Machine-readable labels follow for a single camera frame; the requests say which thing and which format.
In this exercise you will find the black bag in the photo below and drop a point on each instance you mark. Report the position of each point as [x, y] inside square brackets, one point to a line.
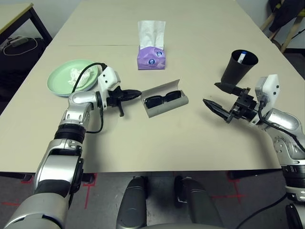
[16, 71]

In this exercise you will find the grey robot leg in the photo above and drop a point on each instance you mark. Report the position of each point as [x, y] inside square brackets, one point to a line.
[132, 202]
[199, 205]

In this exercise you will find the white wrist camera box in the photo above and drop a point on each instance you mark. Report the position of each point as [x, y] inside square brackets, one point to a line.
[108, 77]
[269, 88]

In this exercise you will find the beige side table black legs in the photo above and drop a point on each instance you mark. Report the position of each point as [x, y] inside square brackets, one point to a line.
[14, 16]

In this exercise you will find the black plastic cup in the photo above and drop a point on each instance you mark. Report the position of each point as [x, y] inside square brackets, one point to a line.
[232, 71]

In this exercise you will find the black sunglasses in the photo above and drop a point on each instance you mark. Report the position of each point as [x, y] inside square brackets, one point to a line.
[152, 101]

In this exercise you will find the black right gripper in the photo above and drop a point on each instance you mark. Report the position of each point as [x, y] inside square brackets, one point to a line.
[245, 107]

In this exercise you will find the blue capped white marker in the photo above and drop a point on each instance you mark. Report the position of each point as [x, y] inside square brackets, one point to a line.
[242, 57]

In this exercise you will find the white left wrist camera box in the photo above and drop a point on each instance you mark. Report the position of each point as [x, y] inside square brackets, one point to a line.
[108, 77]

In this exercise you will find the green round plate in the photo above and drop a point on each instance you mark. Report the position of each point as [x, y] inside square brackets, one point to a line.
[57, 81]

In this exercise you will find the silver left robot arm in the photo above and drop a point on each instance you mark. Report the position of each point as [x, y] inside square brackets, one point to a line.
[78, 100]

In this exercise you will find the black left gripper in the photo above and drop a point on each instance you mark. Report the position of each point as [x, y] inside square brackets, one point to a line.
[114, 97]

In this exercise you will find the purple tissue box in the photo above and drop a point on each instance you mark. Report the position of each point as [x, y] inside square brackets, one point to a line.
[144, 64]

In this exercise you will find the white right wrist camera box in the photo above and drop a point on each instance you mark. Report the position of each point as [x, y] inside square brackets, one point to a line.
[269, 88]

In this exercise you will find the wooden stool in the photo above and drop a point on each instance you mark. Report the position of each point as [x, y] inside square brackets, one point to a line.
[289, 35]

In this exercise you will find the white upright tissue sheet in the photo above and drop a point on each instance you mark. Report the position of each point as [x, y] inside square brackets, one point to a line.
[150, 33]

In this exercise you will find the black jacket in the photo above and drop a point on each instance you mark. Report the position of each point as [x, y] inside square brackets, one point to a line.
[283, 16]

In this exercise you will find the grey glasses case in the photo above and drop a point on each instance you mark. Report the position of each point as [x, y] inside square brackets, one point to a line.
[171, 105]

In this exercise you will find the grey robot left leg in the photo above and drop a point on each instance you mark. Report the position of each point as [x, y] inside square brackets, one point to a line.
[132, 202]

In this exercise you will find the grey robot right leg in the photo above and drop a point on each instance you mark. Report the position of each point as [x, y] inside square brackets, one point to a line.
[199, 205]

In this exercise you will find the black table foot bar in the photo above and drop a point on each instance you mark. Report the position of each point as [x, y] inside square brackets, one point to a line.
[88, 179]
[16, 176]
[255, 174]

